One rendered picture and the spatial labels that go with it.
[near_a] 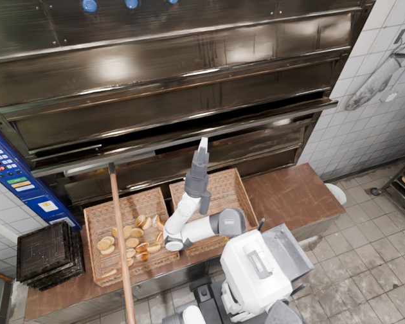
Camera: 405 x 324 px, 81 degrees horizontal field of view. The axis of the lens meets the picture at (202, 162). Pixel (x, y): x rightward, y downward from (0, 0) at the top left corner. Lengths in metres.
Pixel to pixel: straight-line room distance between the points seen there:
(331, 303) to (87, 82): 2.46
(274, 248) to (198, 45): 0.95
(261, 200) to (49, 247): 1.57
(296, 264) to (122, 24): 1.16
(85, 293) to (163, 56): 1.56
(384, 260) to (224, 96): 2.26
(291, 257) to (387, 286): 1.92
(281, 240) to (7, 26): 1.29
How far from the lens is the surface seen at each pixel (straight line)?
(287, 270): 1.03
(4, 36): 1.20
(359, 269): 2.84
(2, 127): 1.43
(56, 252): 1.79
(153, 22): 1.15
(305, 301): 2.53
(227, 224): 1.05
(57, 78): 1.23
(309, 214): 2.16
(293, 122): 1.90
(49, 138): 1.42
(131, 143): 1.37
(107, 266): 1.94
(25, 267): 1.84
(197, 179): 0.86
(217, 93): 1.40
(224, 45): 1.28
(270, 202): 2.11
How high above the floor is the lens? 2.34
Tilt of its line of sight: 51 degrees down
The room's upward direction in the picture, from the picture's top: straight up
